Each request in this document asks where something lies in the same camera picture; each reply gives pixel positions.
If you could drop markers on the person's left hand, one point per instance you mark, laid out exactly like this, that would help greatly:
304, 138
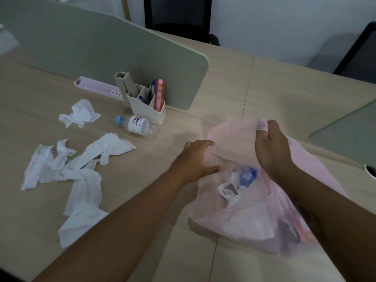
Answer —
192, 164

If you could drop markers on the person's right hand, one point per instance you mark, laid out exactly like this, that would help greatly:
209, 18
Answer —
271, 152

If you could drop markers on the person's right thumb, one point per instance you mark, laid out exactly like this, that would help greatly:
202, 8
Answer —
273, 127

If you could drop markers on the person's left thumb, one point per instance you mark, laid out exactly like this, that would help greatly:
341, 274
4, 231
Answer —
212, 170

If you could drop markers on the pink plastic bag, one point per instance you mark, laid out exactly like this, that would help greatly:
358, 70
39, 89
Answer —
252, 214

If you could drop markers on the person's left forearm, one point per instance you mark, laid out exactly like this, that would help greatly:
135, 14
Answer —
117, 229

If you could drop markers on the person's right forearm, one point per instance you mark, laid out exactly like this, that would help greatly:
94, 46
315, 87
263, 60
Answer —
329, 220

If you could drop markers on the crushed clear bottle blue cap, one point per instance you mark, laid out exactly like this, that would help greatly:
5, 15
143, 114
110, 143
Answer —
245, 175

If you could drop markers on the clear water bottle blue cap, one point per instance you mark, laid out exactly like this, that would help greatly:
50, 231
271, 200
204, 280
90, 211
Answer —
137, 126

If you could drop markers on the white desk organizer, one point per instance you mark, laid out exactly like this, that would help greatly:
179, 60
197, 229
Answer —
147, 107

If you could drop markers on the pink marker pen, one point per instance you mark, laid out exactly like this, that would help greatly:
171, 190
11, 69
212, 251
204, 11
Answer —
159, 95

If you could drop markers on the black pen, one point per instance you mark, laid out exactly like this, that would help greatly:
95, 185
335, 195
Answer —
149, 95

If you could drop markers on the blue pen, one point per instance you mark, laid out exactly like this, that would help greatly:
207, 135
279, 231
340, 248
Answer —
153, 87

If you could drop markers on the long twisted white tissue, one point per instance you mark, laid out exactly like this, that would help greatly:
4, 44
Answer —
102, 149

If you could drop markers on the black chair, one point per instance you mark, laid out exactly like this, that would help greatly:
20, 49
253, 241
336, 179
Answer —
360, 55
179, 19

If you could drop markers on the grey rectangular case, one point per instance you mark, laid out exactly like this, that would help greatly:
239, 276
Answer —
125, 85

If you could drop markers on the large flat white tissue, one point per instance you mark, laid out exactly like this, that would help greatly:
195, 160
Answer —
82, 208

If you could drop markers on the pink pencil tray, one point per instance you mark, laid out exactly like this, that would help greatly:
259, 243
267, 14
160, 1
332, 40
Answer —
97, 86

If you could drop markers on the small crumpled white tissue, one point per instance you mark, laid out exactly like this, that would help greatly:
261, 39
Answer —
80, 113

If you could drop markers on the grey desk divider panel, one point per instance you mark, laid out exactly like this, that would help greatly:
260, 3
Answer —
102, 46

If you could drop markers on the torn white tissue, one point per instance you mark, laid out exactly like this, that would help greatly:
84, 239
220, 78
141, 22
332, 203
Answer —
44, 165

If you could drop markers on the wooden post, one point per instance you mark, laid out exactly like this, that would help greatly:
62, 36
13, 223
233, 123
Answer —
125, 8

